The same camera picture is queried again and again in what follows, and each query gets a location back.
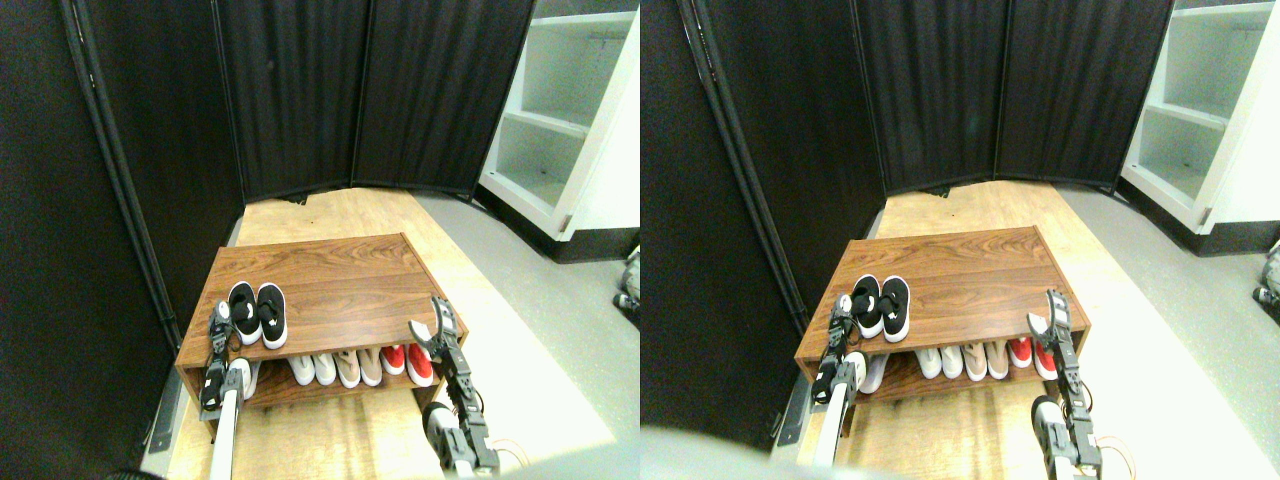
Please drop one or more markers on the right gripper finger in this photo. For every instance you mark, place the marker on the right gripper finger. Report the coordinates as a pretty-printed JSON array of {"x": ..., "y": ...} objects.
[
  {"x": 445, "y": 316},
  {"x": 422, "y": 335},
  {"x": 1038, "y": 329},
  {"x": 1058, "y": 310}
]

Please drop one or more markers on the black shoe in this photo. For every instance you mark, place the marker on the black shoe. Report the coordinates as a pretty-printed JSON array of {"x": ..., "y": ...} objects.
[
  {"x": 245, "y": 312},
  {"x": 866, "y": 305},
  {"x": 273, "y": 315},
  {"x": 896, "y": 308}
]

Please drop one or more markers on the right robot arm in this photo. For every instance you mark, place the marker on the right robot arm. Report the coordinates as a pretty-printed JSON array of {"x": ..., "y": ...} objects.
[
  {"x": 1075, "y": 420},
  {"x": 468, "y": 410}
]

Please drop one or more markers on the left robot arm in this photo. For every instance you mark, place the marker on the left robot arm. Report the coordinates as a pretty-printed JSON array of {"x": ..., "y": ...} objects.
[
  {"x": 830, "y": 440},
  {"x": 225, "y": 440}
]

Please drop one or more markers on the pale lilac shoe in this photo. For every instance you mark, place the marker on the pale lilac shoe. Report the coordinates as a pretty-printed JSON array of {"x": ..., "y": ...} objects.
[
  {"x": 254, "y": 380},
  {"x": 877, "y": 373}
]

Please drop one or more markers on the beige shoe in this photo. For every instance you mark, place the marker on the beige shoe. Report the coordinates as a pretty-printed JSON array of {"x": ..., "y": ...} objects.
[
  {"x": 997, "y": 360},
  {"x": 347, "y": 370},
  {"x": 974, "y": 363},
  {"x": 370, "y": 368}
]

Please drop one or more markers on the brown shoe rack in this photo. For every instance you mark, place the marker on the brown shoe rack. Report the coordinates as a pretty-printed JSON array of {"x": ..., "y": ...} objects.
[
  {"x": 340, "y": 290},
  {"x": 970, "y": 280}
]

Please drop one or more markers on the white shoe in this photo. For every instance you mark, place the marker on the white shoe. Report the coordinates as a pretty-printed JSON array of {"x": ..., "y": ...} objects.
[
  {"x": 930, "y": 364},
  {"x": 302, "y": 372},
  {"x": 952, "y": 362},
  {"x": 325, "y": 370}
]

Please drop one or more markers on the dark curtain stand foot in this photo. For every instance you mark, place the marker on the dark curtain stand foot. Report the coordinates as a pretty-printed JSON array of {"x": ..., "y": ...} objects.
[
  {"x": 160, "y": 430},
  {"x": 788, "y": 422}
]

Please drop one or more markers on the grey and black object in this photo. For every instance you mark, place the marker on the grey and black object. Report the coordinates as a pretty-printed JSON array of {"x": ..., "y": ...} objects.
[
  {"x": 1270, "y": 285},
  {"x": 630, "y": 285}
]

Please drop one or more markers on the black curtain stand pole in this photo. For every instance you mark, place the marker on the black curtain stand pole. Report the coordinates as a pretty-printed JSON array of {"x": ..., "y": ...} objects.
[
  {"x": 122, "y": 165},
  {"x": 745, "y": 165}
]

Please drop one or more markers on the white shelf unit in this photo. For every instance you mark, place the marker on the white shelf unit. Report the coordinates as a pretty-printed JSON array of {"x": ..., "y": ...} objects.
[
  {"x": 600, "y": 150},
  {"x": 1250, "y": 150}
]

